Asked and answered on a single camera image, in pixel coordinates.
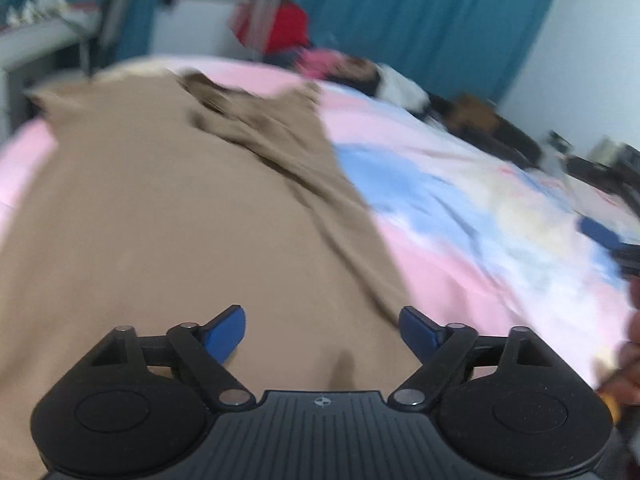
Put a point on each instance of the tripod with camera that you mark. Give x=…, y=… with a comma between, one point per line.
x=262, y=15

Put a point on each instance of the brown paper bag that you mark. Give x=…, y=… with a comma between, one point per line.
x=470, y=110

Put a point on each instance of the pink garment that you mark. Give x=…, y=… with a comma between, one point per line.
x=320, y=62

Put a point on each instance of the black and white chair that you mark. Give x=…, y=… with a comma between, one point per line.
x=115, y=15

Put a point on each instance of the white garment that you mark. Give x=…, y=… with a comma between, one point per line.
x=402, y=87

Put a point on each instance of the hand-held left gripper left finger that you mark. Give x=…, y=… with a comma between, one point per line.
x=225, y=332

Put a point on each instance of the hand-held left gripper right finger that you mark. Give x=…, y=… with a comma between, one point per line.
x=417, y=332

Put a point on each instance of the white vanity desk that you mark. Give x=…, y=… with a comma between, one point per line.
x=30, y=55

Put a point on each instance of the pastel tie-dye bed sheet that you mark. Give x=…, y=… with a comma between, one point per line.
x=475, y=220

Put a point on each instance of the row of cosmetic bottles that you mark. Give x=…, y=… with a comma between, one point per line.
x=22, y=12

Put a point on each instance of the red garment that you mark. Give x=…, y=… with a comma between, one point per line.
x=290, y=30

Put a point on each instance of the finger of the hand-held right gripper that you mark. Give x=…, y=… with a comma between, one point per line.
x=600, y=232

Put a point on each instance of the tan t-shirt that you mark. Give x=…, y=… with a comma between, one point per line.
x=175, y=210

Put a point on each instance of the person's right hand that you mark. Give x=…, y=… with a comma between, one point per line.
x=631, y=370

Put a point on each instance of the black garment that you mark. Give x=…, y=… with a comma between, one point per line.
x=362, y=75

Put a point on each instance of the dark sofa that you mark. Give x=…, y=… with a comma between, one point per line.
x=515, y=140

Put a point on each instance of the blue curtain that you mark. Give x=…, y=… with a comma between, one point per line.
x=425, y=20
x=140, y=10

